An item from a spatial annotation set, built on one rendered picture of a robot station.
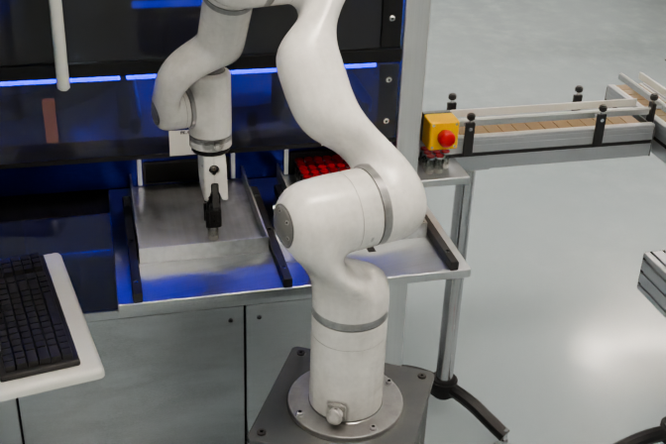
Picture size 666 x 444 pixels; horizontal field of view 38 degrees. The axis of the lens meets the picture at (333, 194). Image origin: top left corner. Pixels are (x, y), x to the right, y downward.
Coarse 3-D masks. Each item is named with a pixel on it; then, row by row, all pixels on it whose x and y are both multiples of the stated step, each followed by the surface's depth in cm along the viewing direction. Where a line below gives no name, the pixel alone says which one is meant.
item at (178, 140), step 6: (168, 132) 210; (174, 132) 211; (180, 132) 211; (186, 132) 211; (174, 138) 211; (180, 138) 212; (186, 138) 212; (174, 144) 212; (180, 144) 212; (186, 144) 213; (174, 150) 212; (180, 150) 213; (186, 150) 213
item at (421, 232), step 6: (282, 174) 224; (288, 174) 231; (282, 180) 222; (288, 180) 228; (294, 180) 228; (282, 186) 223; (426, 222) 206; (420, 228) 206; (426, 228) 206; (414, 234) 206; (420, 234) 207
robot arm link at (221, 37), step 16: (208, 16) 170; (224, 16) 168; (240, 16) 169; (208, 32) 172; (224, 32) 171; (240, 32) 172; (192, 48) 177; (208, 48) 174; (224, 48) 174; (240, 48) 176; (176, 64) 177; (192, 64) 176; (208, 64) 176; (224, 64) 177; (160, 80) 179; (176, 80) 177; (192, 80) 176; (160, 96) 180; (176, 96) 178; (160, 112) 182; (176, 112) 182; (160, 128) 185; (176, 128) 185
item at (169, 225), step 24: (144, 192) 220; (168, 192) 221; (192, 192) 221; (240, 192) 222; (144, 216) 211; (168, 216) 211; (192, 216) 211; (240, 216) 212; (144, 240) 202; (168, 240) 202; (192, 240) 202; (216, 240) 203; (240, 240) 197; (264, 240) 198
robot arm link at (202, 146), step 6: (192, 138) 190; (228, 138) 191; (192, 144) 190; (198, 144) 189; (204, 144) 189; (210, 144) 190; (216, 144) 189; (222, 144) 190; (228, 144) 191; (198, 150) 190; (204, 150) 190; (210, 150) 190; (216, 150) 189; (222, 150) 191
